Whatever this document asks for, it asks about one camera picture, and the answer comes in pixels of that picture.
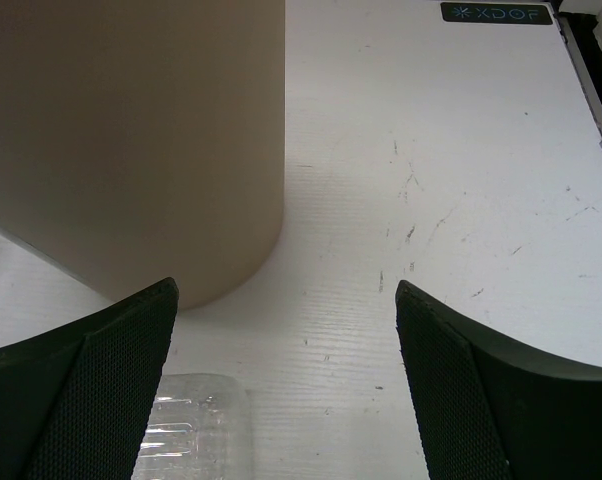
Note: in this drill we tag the dark XDOF logo sticker right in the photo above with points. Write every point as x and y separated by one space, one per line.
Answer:
491 13

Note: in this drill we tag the beige round waste bin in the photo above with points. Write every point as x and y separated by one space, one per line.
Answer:
141 140

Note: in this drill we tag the clear bottle with white label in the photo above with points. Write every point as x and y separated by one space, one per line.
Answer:
199 428

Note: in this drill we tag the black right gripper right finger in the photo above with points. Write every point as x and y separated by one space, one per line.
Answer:
488 406

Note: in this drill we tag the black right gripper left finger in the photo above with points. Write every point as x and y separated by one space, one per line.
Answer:
75 401

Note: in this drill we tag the aluminium table edge rail right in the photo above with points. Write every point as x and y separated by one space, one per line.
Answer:
579 31

